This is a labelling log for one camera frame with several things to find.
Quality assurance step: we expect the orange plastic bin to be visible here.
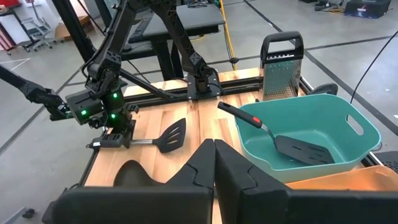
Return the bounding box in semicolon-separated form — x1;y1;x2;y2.
285;164;398;192

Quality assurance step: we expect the cardboard box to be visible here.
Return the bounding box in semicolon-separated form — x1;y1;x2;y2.
54;15;94;40

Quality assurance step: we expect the long black floor cable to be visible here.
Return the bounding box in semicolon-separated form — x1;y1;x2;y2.
350;30;398;105

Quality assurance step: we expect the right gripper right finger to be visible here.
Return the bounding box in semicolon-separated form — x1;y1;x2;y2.
214;139;292;224

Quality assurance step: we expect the black slotted turner steel handle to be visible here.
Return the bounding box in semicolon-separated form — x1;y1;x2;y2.
89;117;187;154

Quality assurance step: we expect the black perforated computer case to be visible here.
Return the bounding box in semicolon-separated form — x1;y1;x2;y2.
371;151;398;174

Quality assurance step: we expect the black rounded device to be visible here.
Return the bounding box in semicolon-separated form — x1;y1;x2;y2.
309;83;339;96

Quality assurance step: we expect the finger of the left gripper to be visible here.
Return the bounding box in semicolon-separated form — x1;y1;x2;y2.
122;119;137;149

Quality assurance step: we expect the black equipment case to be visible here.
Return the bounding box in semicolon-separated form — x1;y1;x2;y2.
343;0;392;19

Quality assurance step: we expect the yellow cable with black clamp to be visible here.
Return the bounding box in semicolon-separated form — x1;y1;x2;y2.
219;0;239;72

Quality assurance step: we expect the black spatula red-button handle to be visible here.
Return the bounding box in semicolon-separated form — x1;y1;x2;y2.
217;101;336;166

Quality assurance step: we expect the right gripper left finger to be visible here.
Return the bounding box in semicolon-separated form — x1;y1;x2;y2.
167;138;216;200

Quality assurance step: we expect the light teal plastic bin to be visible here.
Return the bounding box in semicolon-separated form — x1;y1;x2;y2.
234;93;382;184

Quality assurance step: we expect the white office chair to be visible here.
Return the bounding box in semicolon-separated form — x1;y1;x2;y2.
21;0;54;53

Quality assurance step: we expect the steel box grater black handle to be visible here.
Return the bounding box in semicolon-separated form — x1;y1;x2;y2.
259;30;305;101

